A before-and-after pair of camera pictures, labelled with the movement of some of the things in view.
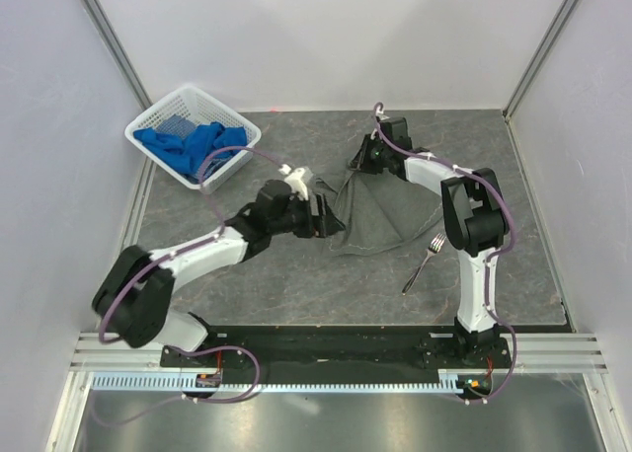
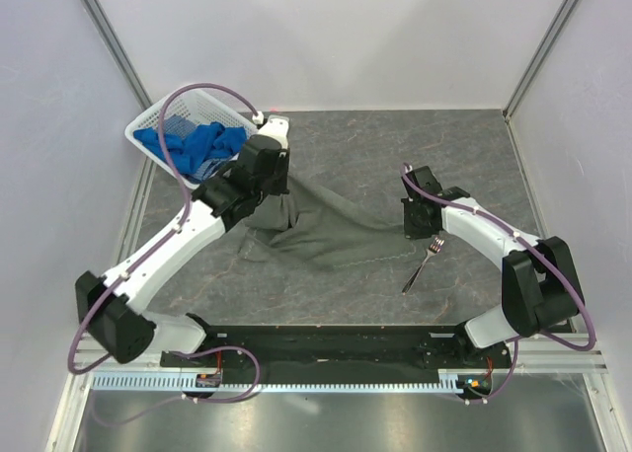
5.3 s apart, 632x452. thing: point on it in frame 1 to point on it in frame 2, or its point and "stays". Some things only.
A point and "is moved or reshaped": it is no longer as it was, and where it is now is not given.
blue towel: [190, 153] stays
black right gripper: [359, 161] to [412, 232]
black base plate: [342, 350] stays
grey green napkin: [379, 210] is moved or reshaped
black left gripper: [313, 225] to [282, 163]
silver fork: [434, 248] stays
